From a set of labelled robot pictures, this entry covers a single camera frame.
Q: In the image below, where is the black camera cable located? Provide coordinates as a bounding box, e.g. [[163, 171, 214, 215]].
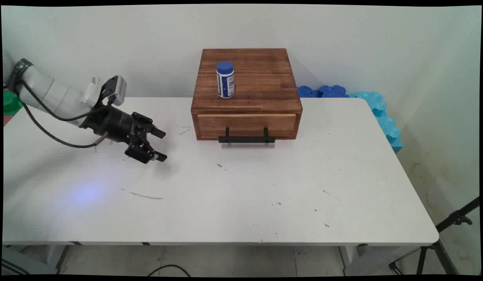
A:
[[20, 80, 109, 122]]

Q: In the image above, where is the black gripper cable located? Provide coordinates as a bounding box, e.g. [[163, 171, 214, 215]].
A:
[[21, 102, 110, 148]]

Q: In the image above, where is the brown wooden drawer cabinet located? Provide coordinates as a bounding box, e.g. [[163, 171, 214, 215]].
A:
[[191, 48, 303, 141]]

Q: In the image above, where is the black floor cable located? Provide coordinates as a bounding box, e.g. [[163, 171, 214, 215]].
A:
[[147, 264, 192, 278]]

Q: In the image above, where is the black metal drawer handle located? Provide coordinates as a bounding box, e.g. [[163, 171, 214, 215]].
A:
[[218, 127, 276, 144]]

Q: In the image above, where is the green block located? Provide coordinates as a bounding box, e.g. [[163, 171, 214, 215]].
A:
[[3, 89, 23, 116]]

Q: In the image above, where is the white bottle with blue cap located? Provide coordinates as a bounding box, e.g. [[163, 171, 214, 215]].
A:
[[216, 61, 235, 99]]

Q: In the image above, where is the black tripod stand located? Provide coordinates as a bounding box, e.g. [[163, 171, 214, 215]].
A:
[[389, 196, 481, 276]]

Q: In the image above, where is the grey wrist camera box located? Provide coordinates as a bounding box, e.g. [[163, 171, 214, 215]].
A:
[[102, 75, 128, 107]]

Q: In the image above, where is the light blue foam mat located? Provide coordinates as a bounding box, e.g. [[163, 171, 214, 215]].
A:
[[347, 91, 404, 154]]

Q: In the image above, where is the white table leg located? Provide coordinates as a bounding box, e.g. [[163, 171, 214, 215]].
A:
[[45, 245, 71, 270], [338, 245, 360, 270]]

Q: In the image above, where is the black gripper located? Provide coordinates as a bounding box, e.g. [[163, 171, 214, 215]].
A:
[[84, 105, 168, 165]]

